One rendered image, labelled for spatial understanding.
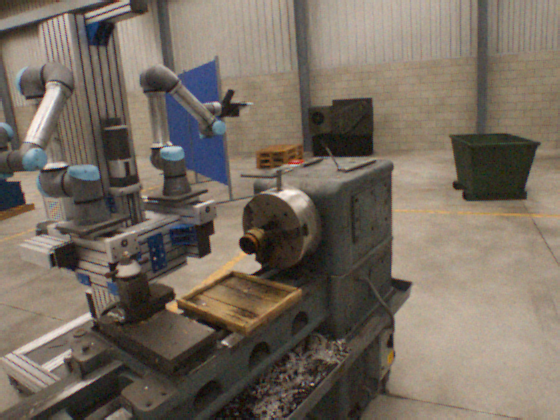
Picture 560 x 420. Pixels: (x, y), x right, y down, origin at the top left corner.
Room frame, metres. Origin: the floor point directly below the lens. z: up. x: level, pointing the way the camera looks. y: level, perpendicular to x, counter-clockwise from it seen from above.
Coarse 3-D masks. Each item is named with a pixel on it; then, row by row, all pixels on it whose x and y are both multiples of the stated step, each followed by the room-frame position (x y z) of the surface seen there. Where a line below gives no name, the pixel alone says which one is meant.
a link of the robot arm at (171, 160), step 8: (160, 152) 1.94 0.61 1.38; (168, 152) 1.92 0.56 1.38; (176, 152) 1.93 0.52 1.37; (160, 160) 1.96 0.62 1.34; (168, 160) 1.91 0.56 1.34; (176, 160) 1.92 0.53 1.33; (184, 160) 1.97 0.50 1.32; (160, 168) 2.00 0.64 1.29; (168, 168) 1.92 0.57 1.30; (176, 168) 1.92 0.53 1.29; (184, 168) 1.96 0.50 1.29
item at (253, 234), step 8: (248, 232) 1.39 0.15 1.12; (256, 232) 1.39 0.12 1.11; (264, 232) 1.42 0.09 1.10; (240, 240) 1.38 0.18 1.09; (248, 240) 1.35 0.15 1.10; (256, 240) 1.36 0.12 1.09; (264, 240) 1.39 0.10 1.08; (248, 248) 1.40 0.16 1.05; (256, 248) 1.35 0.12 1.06; (264, 248) 1.40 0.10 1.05
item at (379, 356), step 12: (360, 276) 1.58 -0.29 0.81; (372, 288) 1.55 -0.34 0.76; (384, 336) 1.70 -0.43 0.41; (372, 348) 1.67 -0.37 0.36; (384, 348) 1.69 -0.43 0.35; (372, 360) 1.67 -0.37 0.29; (384, 360) 1.68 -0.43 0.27; (372, 372) 1.67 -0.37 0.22; (384, 372) 1.68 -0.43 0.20; (360, 384) 1.64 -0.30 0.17; (384, 384) 1.76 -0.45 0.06; (372, 396) 1.63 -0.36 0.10
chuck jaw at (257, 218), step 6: (252, 198) 1.54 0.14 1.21; (246, 204) 1.50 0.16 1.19; (252, 204) 1.50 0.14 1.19; (246, 210) 1.50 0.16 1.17; (252, 210) 1.48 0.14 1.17; (258, 210) 1.50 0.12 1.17; (252, 216) 1.46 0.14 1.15; (258, 216) 1.48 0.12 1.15; (264, 216) 1.50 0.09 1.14; (252, 222) 1.44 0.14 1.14; (258, 222) 1.45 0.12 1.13; (264, 222) 1.47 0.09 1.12; (270, 222) 1.52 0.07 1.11; (258, 228) 1.45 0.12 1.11
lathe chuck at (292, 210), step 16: (272, 192) 1.48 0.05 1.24; (288, 192) 1.50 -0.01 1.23; (272, 208) 1.47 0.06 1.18; (288, 208) 1.42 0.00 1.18; (304, 208) 1.45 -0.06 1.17; (272, 224) 1.56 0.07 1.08; (288, 224) 1.43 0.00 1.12; (288, 240) 1.43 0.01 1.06; (304, 240) 1.39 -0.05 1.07; (272, 256) 1.49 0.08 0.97; (288, 256) 1.44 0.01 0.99
